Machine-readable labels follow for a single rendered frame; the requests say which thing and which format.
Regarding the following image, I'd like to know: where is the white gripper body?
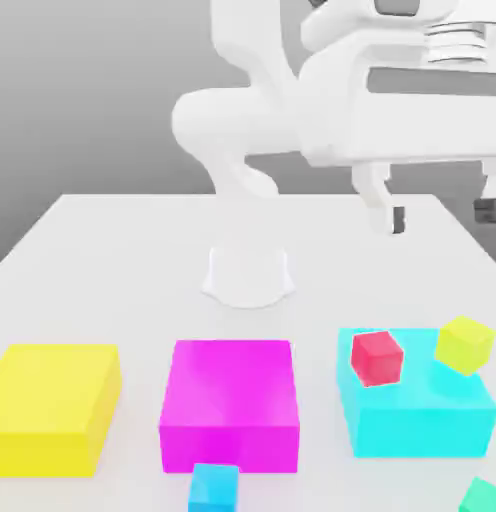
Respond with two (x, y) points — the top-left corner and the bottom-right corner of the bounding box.
(298, 42), (496, 168)

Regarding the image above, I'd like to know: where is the small yellow-green cube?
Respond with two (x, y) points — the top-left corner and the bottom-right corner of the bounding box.
(434, 314), (496, 378)

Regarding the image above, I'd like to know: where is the small blue cube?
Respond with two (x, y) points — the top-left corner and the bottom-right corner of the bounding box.
(187, 462), (241, 512)

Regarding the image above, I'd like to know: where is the large magenta box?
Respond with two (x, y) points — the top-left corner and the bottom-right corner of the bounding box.
(158, 338), (302, 476)

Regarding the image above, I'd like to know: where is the small red cube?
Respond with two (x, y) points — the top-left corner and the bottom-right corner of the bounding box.
(350, 330), (406, 389)

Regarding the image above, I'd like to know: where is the large yellow box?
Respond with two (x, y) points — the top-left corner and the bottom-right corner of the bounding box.
(0, 342), (124, 480)

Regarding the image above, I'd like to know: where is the small green cube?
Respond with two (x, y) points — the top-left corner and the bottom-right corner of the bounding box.
(457, 476), (496, 512)

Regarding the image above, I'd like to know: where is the large cyan box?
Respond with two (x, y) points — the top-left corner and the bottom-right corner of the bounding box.
(336, 326), (496, 460)

